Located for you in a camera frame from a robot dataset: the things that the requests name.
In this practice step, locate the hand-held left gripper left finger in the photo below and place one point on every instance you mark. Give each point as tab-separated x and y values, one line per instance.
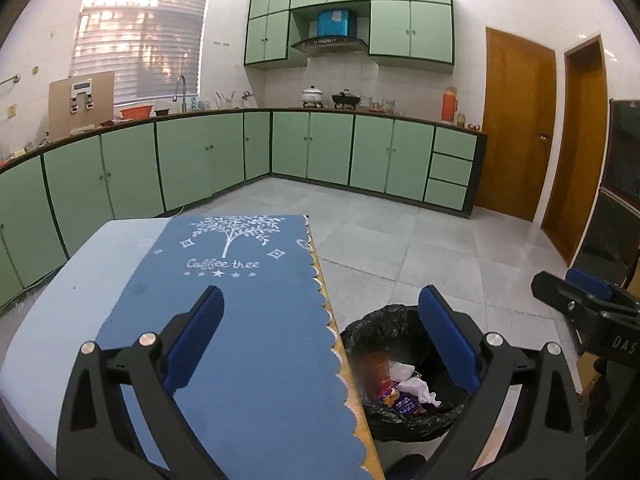
197	340

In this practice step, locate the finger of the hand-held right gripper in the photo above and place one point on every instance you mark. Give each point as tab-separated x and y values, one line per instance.
560	292
595	285

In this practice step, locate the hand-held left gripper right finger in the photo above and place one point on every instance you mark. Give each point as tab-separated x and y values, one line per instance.
450	340

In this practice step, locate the pale pink plastic bag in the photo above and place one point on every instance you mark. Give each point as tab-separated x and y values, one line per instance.
415	387

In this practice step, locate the trash bin with black liner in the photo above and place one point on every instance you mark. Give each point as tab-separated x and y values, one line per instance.
380	324

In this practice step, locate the blue red snack wrapper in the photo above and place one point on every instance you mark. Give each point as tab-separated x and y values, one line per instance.
407	404

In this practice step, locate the red paper cup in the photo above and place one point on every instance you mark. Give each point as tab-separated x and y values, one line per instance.
375	367

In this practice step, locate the blue printed tablecloth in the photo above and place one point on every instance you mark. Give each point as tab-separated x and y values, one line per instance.
260	360

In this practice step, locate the black cabinet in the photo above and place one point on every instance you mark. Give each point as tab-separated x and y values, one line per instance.
620	220

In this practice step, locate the wooden door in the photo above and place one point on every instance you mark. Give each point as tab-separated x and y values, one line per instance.
580	160
515	120

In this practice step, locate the light blue table cover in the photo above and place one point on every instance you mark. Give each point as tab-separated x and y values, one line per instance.
65	310

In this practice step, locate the small jar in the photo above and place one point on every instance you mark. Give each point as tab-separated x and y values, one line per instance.
461	119

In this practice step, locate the orange thermos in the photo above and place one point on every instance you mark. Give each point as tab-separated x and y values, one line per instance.
449	107

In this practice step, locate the red basin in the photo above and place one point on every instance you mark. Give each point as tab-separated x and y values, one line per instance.
136	111

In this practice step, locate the utensil holder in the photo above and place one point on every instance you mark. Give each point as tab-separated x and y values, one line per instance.
225	102

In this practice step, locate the steel faucet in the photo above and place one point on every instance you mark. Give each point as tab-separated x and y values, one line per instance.
184	100

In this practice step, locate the glass jar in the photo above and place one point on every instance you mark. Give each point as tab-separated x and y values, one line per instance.
375	105
389	106

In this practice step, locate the wooden board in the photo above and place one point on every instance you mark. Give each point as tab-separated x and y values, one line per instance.
60	120

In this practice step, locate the black wok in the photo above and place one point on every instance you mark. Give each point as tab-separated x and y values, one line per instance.
345	100

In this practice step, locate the white cooking pot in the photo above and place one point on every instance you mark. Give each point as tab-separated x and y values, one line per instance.
312	97

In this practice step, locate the white water filter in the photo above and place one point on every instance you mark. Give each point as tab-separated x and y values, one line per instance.
81	85

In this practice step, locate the window blind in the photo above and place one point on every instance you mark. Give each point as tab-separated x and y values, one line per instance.
140	35

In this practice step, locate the range hood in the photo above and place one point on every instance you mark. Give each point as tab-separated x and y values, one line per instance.
330	46

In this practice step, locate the blue box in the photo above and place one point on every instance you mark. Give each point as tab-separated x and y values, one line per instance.
336	24

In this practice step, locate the green wall cabinets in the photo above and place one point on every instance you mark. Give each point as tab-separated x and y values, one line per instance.
430	25

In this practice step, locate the steel towel rail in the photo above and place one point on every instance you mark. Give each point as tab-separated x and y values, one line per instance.
12	79

